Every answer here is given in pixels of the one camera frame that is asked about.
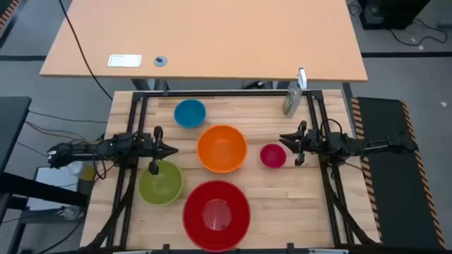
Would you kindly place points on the black equipment box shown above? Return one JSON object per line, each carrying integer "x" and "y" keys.
{"x": 390, "y": 13}

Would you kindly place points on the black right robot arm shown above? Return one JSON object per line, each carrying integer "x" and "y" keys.
{"x": 360, "y": 145}

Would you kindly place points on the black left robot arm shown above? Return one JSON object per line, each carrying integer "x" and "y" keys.
{"x": 88, "y": 150}

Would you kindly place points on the blue bowl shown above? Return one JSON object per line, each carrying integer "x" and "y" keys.
{"x": 190, "y": 113}

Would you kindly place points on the green bowl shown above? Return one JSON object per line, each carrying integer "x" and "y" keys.
{"x": 161, "y": 185}

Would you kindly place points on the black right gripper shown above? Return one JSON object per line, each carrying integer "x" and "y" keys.
{"x": 306, "y": 141}

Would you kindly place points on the yellow container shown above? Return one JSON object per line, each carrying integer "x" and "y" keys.
{"x": 87, "y": 173}

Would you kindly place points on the black metal beam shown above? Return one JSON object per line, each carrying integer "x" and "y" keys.
{"x": 39, "y": 190}

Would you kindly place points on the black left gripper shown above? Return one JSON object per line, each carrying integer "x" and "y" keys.
{"x": 151, "y": 146}

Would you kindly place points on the clear glass jar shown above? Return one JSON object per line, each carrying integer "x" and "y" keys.
{"x": 71, "y": 212}

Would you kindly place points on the black mat with hazard stripes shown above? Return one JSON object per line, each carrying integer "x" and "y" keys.
{"x": 395, "y": 169}

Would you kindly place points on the small magenta bowl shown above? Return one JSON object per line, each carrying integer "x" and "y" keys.
{"x": 273, "y": 155}

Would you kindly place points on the black metal table frame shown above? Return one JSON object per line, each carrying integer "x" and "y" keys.
{"x": 136, "y": 106}

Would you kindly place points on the light wooden desk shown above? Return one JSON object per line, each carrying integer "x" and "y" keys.
{"x": 212, "y": 35}

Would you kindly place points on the orange bowl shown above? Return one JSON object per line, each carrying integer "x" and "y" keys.
{"x": 222, "y": 148}

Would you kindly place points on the white box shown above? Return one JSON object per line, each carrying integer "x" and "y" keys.
{"x": 53, "y": 183}

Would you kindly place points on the grey round desk grommet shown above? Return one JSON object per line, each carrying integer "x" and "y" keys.
{"x": 160, "y": 61}

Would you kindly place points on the large red bowl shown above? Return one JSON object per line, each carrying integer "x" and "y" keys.
{"x": 216, "y": 216}

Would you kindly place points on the white camera mount clamp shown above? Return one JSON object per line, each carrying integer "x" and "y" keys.
{"x": 302, "y": 78}

